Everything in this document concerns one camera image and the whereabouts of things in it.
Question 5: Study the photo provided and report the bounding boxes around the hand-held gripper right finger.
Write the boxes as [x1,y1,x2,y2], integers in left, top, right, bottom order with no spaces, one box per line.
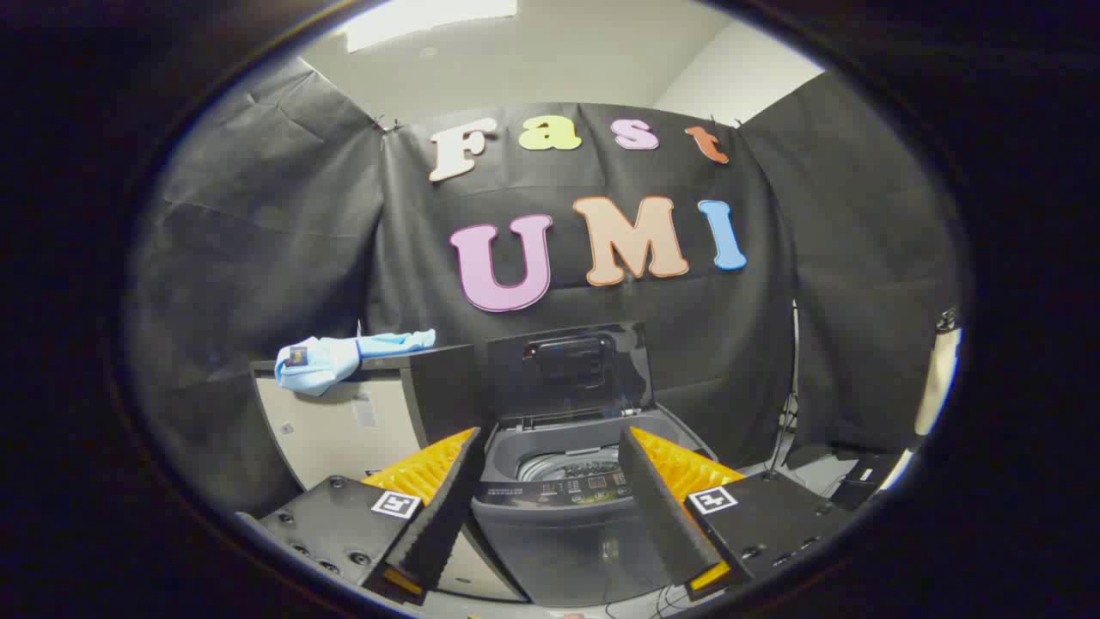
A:
[617,426,860,603]

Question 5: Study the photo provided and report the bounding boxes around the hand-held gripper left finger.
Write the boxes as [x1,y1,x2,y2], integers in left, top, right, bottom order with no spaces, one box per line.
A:
[236,427,484,607]

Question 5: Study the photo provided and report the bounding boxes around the grey washing machine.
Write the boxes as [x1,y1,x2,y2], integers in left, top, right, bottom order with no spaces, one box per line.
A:
[471,408,718,607]

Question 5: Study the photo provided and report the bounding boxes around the light blue shirt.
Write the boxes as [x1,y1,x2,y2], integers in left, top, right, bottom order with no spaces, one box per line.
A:
[275,328,437,397]

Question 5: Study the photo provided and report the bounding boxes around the grey cabinet with beige door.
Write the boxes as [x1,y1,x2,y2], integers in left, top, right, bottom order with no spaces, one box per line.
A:
[249,344,529,603]

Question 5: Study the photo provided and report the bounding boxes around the white pole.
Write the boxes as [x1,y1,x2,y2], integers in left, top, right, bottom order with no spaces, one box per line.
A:
[894,308,960,491]

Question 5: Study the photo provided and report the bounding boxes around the black backdrop cloth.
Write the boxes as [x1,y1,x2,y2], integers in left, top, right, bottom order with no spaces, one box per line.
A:
[125,56,972,517]

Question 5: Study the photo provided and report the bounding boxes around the black cable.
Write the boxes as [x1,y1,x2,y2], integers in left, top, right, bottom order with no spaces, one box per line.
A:
[767,301,802,479]

